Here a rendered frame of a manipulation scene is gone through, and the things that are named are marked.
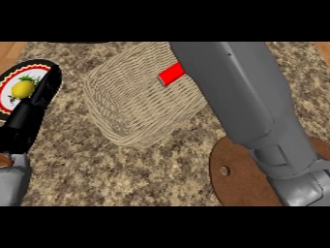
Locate black-rimmed plate with fruit print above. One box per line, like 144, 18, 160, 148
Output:
0, 58, 62, 122

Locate beige wicker basket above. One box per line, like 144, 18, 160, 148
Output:
81, 41, 208, 150

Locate round brown cutting board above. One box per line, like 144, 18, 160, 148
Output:
208, 136, 330, 207

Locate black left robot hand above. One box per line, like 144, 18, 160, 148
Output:
0, 63, 65, 155

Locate red can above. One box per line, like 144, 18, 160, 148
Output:
156, 61, 187, 88

